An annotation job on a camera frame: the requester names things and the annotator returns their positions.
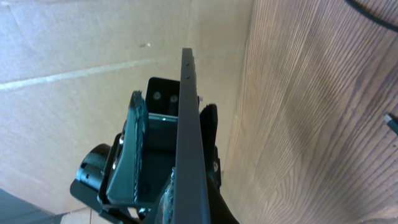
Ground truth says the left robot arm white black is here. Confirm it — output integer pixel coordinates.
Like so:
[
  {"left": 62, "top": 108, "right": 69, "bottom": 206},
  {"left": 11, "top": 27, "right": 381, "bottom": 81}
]
[{"left": 70, "top": 78, "right": 221, "bottom": 223}]

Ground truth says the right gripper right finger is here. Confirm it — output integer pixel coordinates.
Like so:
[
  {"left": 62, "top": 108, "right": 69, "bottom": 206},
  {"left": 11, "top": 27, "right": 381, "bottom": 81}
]
[{"left": 206, "top": 177, "right": 239, "bottom": 224}]

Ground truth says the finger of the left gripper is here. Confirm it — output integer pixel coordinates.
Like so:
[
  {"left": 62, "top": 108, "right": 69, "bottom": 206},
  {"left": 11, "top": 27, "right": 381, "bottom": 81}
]
[
  {"left": 200, "top": 104, "right": 218, "bottom": 181},
  {"left": 106, "top": 91, "right": 149, "bottom": 205}
]

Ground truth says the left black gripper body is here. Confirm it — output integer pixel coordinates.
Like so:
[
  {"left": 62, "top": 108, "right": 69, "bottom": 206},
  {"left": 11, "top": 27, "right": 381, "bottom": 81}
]
[{"left": 98, "top": 77, "right": 222, "bottom": 224}]

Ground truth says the black USB charging cable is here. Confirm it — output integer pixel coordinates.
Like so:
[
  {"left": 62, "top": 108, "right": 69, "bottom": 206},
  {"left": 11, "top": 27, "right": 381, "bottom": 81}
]
[{"left": 345, "top": 0, "right": 398, "bottom": 136}]

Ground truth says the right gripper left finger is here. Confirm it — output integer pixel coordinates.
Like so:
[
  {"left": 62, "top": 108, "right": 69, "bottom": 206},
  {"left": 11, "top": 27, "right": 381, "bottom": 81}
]
[{"left": 155, "top": 167, "right": 175, "bottom": 224}]

